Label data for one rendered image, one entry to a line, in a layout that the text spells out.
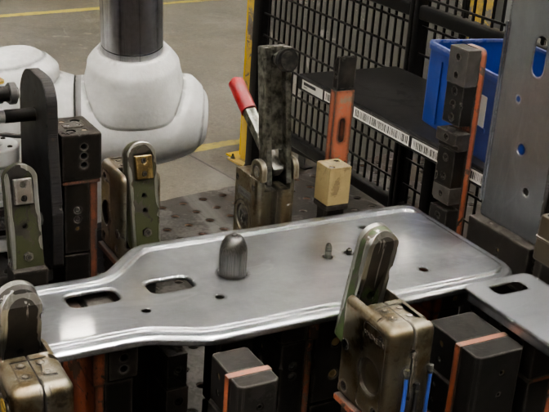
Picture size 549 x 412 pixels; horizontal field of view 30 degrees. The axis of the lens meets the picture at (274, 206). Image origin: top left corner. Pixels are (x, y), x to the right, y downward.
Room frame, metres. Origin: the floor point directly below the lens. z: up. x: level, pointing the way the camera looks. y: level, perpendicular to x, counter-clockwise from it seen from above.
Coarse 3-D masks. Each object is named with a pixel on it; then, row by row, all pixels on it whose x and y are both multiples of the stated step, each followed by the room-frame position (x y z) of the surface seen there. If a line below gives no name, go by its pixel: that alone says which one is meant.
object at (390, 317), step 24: (360, 312) 0.90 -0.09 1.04; (384, 312) 0.89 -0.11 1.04; (408, 312) 0.89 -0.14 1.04; (360, 336) 0.89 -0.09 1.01; (384, 336) 0.86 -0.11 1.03; (408, 336) 0.86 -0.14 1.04; (432, 336) 0.87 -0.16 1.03; (360, 360) 0.89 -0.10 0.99; (384, 360) 0.85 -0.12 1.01; (408, 360) 0.86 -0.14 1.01; (360, 384) 0.88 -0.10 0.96; (384, 384) 0.85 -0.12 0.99; (408, 384) 0.86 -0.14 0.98; (360, 408) 0.88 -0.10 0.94; (384, 408) 0.85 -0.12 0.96; (408, 408) 0.86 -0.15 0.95
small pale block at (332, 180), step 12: (324, 168) 1.24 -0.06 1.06; (336, 168) 1.23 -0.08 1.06; (348, 168) 1.24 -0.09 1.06; (324, 180) 1.24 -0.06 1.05; (336, 180) 1.23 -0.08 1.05; (348, 180) 1.24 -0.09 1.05; (324, 192) 1.24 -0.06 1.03; (336, 192) 1.23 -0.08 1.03; (348, 192) 1.24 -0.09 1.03; (324, 204) 1.23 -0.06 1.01; (336, 204) 1.24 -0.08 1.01; (324, 216) 1.24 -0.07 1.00
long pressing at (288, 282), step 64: (128, 256) 1.06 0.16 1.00; (192, 256) 1.08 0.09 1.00; (256, 256) 1.09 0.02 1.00; (320, 256) 1.10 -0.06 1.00; (448, 256) 1.13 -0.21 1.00; (64, 320) 0.91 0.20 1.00; (128, 320) 0.91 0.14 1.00; (192, 320) 0.92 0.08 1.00; (256, 320) 0.94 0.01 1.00; (320, 320) 0.96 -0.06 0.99
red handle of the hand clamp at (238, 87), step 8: (232, 80) 1.32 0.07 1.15; (240, 80) 1.32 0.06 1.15; (232, 88) 1.32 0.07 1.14; (240, 88) 1.31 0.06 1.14; (240, 96) 1.30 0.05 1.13; (248, 96) 1.30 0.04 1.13; (240, 104) 1.29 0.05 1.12; (248, 104) 1.29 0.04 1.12; (248, 112) 1.28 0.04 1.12; (256, 112) 1.29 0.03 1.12; (248, 120) 1.28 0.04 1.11; (256, 120) 1.27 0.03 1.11; (256, 128) 1.26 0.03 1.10; (256, 136) 1.26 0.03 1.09; (272, 152) 1.24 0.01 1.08; (272, 160) 1.22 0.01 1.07; (272, 168) 1.22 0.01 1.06; (280, 168) 1.22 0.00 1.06
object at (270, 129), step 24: (264, 48) 1.23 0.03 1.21; (288, 48) 1.22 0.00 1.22; (264, 72) 1.23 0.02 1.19; (288, 72) 1.24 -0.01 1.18; (264, 96) 1.22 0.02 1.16; (288, 96) 1.23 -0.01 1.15; (264, 120) 1.22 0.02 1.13; (288, 120) 1.23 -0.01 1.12; (264, 144) 1.22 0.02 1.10; (288, 144) 1.23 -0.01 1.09; (288, 168) 1.22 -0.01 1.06
